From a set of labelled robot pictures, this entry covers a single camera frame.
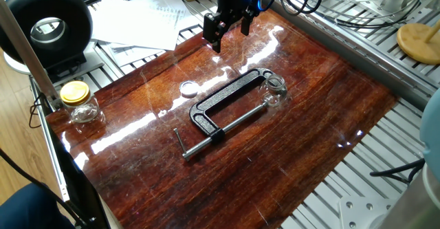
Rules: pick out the white round jar lid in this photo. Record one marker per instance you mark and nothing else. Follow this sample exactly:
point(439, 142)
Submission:
point(189, 89)

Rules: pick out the small clear glass jar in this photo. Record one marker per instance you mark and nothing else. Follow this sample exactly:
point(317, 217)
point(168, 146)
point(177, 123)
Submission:
point(273, 95)

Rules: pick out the black C-clamp with steel screw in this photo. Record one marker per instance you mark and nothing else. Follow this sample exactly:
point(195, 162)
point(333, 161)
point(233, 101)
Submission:
point(203, 117)

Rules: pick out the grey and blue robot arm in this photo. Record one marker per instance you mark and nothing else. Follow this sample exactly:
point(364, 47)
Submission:
point(433, 132)

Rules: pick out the gold metal jar lid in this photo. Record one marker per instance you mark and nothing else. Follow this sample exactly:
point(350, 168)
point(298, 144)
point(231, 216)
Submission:
point(74, 92)

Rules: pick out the clear glass storage jar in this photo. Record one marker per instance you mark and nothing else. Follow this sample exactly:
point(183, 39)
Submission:
point(84, 112)

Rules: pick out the white printed paper sheets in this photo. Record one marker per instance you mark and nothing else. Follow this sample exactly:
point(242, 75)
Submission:
point(137, 22)

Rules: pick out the white paper sheet with drawing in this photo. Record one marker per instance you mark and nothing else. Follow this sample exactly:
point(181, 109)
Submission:
point(134, 55)

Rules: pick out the round wooden disc stand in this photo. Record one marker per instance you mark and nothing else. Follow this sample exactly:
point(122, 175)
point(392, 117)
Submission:
point(416, 45)

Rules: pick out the black table side panel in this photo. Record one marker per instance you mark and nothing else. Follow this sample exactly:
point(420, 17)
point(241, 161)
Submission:
point(79, 187)

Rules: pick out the dark blue chair seat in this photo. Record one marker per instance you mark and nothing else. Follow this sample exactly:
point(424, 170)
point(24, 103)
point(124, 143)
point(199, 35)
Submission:
point(31, 210)

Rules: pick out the grey metal base plate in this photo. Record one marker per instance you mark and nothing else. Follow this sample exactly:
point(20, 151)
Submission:
point(93, 64)

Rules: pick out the aluminium frame post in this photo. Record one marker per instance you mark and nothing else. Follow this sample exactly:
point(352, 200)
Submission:
point(25, 50)

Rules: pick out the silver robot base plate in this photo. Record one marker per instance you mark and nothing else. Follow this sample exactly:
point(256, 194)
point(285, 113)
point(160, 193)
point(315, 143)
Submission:
point(361, 212)

